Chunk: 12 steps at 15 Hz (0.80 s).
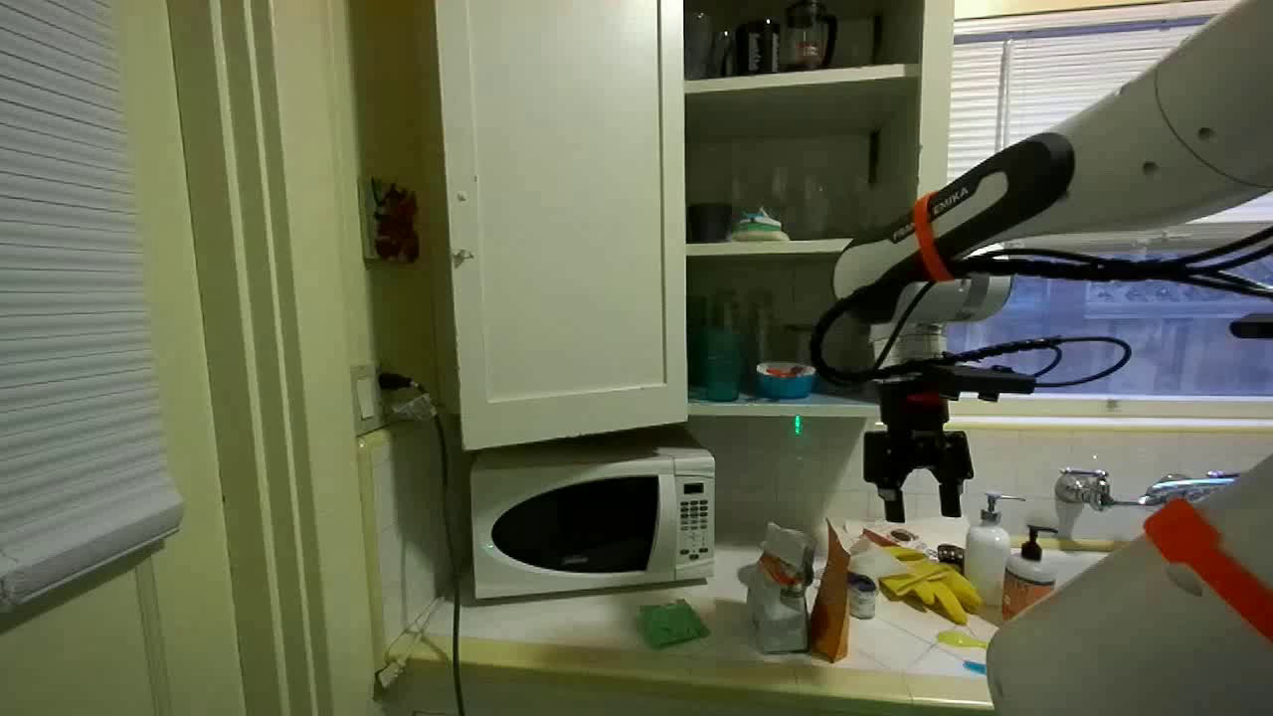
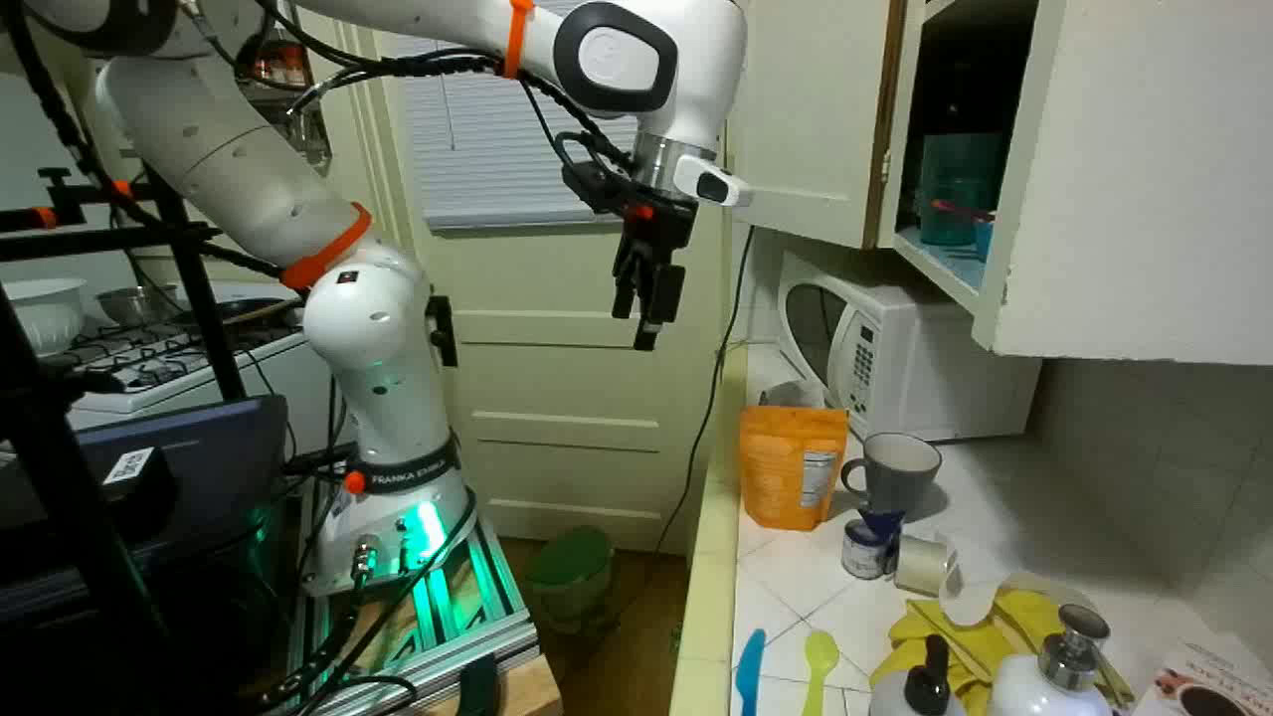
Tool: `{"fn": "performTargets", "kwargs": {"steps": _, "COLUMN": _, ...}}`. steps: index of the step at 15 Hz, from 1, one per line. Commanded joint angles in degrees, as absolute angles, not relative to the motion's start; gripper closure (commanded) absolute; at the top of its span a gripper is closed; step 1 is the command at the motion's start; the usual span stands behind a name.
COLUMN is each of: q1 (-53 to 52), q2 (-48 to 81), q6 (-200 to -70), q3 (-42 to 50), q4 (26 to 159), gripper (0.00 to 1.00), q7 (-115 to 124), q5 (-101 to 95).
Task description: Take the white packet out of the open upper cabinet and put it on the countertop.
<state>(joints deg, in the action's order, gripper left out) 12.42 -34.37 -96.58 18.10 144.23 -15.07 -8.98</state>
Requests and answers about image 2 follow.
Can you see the white stove with burners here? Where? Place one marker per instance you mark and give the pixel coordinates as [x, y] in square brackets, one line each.
[159, 353]

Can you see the white window blind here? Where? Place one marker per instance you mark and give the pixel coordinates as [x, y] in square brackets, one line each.
[497, 146]

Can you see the white soap dispenser bottle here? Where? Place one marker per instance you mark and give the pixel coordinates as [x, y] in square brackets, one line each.
[1054, 678]

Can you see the green plastic spoon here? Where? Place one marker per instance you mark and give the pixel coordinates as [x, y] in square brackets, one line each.
[820, 665]

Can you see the small blue white can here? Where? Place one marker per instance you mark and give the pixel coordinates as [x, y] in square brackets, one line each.
[867, 544]

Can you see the orange stand-up pouch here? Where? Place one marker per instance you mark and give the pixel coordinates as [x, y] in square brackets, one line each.
[790, 464]

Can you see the dark blue box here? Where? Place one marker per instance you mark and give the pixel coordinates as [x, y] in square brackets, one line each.
[198, 464]

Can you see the green plastic bucket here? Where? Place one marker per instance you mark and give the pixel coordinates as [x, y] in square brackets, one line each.
[571, 573]

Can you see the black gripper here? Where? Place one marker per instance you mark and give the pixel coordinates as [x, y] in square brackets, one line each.
[653, 236]

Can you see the white bowl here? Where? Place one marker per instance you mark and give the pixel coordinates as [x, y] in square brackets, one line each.
[41, 309]

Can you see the yellow cloth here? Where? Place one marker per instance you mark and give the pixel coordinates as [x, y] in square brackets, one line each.
[978, 642]

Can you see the teal container in cabinet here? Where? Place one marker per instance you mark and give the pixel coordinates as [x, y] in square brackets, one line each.
[956, 199]

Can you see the open white cabinet door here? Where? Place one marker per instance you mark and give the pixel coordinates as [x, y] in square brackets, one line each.
[1149, 173]

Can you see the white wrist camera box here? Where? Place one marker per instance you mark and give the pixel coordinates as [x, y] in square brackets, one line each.
[704, 179]

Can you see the closed white cabinet door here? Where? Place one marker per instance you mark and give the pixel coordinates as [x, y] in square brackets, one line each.
[808, 120]

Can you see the printed magazine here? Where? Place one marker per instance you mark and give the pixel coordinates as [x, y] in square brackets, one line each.
[1212, 678]

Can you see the white microwave oven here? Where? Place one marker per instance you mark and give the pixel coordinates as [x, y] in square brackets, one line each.
[875, 349]

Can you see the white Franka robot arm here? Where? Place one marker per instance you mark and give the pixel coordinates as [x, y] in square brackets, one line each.
[372, 319]

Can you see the black metal stand frame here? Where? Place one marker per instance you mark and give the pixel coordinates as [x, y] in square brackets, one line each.
[80, 398]

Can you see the aluminium robot base mount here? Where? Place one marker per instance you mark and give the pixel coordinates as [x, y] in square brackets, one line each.
[442, 622]

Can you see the grey ceramic mug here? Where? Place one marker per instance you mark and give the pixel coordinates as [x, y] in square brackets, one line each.
[897, 471]

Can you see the blue plastic spatula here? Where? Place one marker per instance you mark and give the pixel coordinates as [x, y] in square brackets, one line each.
[750, 673]

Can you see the white panelled room door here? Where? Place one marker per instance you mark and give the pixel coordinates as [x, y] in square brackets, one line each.
[559, 382]

